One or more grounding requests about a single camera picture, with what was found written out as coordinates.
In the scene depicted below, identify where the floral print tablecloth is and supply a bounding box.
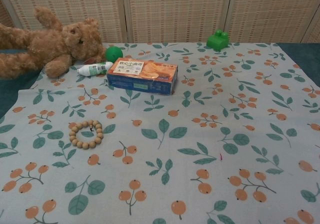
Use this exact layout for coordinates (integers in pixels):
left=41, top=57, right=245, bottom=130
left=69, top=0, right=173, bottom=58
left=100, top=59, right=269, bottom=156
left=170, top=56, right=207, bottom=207
left=0, top=42, right=320, bottom=224

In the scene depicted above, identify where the green ball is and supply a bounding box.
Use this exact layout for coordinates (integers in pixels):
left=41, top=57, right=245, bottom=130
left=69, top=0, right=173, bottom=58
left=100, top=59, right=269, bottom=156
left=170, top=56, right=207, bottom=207
left=105, top=46, right=124, bottom=62

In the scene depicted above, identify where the green toy building block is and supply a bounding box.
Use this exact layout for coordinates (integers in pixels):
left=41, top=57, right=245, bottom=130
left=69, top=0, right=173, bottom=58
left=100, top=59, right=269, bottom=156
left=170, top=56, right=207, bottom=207
left=206, top=28, right=230, bottom=51

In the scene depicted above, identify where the wooden bead bracelet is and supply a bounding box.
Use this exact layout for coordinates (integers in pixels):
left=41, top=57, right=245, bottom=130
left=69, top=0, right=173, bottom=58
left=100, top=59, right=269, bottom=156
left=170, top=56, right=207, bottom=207
left=68, top=119, right=103, bottom=150

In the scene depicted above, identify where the blue and orange cookie box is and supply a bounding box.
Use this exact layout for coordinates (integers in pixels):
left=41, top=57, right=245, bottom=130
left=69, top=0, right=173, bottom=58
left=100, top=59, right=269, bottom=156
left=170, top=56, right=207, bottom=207
left=106, top=58, right=179, bottom=95

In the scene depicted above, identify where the white bottle with green label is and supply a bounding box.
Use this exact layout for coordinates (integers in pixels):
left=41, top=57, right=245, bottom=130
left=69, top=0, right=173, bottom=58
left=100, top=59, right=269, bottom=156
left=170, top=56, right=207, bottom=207
left=76, top=61, right=114, bottom=77

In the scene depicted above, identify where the bamboo screen panel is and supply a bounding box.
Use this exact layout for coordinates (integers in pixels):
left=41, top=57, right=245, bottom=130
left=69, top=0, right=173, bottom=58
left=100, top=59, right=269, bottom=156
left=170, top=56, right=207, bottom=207
left=3, top=0, right=126, bottom=44
left=301, top=15, right=320, bottom=44
left=226, top=0, right=320, bottom=44
left=0, top=0, right=15, bottom=29
left=123, top=0, right=232, bottom=44

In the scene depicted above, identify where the brown teddy bear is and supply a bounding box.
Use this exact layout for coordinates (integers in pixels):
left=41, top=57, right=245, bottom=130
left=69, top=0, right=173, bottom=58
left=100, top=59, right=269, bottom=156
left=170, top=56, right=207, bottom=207
left=0, top=5, right=108, bottom=79

